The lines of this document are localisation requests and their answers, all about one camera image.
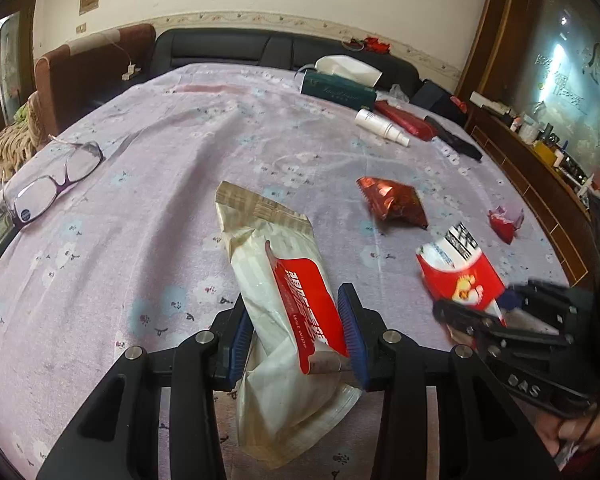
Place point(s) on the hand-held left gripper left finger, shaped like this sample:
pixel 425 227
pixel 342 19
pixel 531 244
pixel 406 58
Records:
pixel 239 347

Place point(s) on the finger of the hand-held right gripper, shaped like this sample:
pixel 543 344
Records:
pixel 540 310
pixel 480 332

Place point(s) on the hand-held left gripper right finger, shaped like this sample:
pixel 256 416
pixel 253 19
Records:
pixel 352 335

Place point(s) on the red and white snack packet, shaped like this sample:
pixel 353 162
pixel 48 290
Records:
pixel 455 270

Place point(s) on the cream wet wipe packet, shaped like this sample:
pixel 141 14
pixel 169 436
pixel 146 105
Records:
pixel 270 270

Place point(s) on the person's right hand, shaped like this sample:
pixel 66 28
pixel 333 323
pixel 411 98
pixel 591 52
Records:
pixel 570 435

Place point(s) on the small red crumpled wrapper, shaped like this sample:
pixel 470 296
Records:
pixel 502 222

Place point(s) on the wooden cabinet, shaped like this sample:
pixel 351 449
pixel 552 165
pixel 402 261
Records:
pixel 540 190

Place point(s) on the shiny red crumpled wrapper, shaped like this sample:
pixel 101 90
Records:
pixel 392 202

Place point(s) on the yellow container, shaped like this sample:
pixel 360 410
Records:
pixel 543 151

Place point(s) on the white spray bottle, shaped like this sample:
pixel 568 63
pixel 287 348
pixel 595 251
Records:
pixel 377 125

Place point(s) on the white box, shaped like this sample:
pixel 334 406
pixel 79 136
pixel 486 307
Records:
pixel 487 101

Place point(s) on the dark red flat packet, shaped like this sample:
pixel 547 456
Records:
pixel 405 120

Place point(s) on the black bag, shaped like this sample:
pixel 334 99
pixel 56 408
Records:
pixel 437 102

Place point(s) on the purple eyeglasses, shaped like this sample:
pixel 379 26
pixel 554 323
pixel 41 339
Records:
pixel 65 180

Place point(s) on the clear plastic bag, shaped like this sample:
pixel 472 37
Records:
pixel 399 95

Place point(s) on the green tissue box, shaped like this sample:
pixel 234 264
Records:
pixel 335 87

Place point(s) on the red ornament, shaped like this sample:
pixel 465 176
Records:
pixel 377 45

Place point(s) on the black leather sofa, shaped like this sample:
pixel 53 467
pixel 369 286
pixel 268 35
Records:
pixel 230 47

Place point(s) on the woven tan cushion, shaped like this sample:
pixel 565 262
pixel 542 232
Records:
pixel 15 145

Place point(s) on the brown armchair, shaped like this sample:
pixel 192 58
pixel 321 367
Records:
pixel 85 80

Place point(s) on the glass panel door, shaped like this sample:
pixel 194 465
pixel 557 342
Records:
pixel 12 55

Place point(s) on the small wall plaque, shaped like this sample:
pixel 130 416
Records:
pixel 89 0

